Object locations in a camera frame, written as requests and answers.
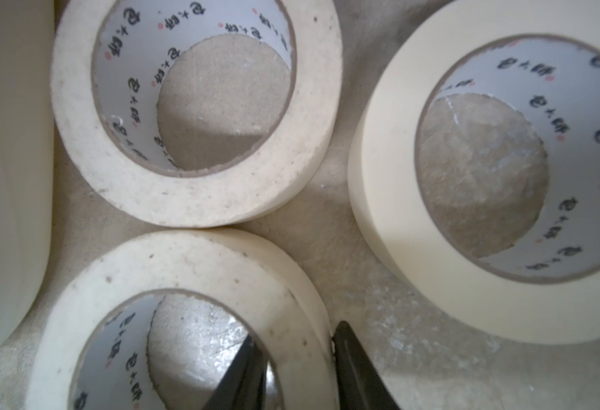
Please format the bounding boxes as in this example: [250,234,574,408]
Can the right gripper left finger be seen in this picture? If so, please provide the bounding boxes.
[204,336,268,410]

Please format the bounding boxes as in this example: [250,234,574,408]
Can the masking tape roll six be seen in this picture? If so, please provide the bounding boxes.
[25,228,339,409]

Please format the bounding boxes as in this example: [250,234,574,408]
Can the masking tape roll seven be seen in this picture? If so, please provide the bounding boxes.
[51,1,343,228]

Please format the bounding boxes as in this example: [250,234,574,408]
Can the white plastic storage box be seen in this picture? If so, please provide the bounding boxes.
[0,1,55,345]

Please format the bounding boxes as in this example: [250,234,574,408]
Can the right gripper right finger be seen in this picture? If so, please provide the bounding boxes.
[332,321,400,410]

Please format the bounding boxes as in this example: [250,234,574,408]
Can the masking tape roll ten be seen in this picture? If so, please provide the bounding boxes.
[348,1,600,344]

